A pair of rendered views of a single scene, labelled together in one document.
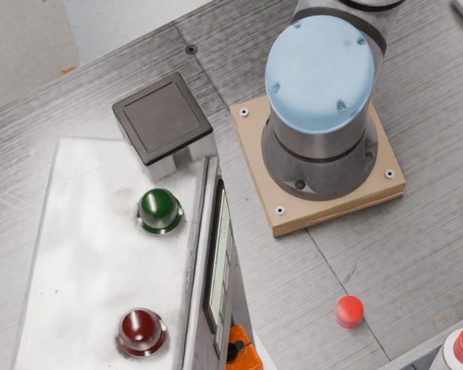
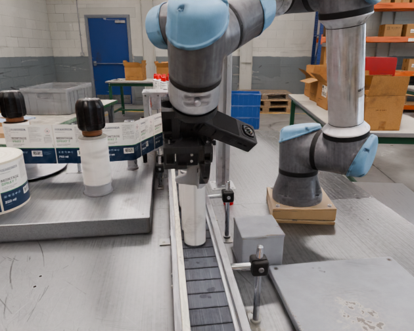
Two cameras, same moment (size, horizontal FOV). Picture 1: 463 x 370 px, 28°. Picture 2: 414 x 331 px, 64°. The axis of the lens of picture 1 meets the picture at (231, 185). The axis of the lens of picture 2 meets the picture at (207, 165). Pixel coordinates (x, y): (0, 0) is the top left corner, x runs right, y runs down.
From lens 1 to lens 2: 1.38 m
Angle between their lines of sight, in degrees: 78
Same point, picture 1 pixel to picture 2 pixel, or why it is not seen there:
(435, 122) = (307, 238)
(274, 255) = (259, 196)
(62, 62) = not seen: outside the picture
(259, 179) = not seen: hidden behind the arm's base
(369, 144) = (288, 191)
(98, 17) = (375, 186)
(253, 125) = not seen: hidden behind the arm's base
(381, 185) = (273, 204)
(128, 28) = (369, 190)
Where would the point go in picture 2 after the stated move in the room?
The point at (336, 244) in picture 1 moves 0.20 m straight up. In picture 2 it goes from (257, 206) to (260, 147)
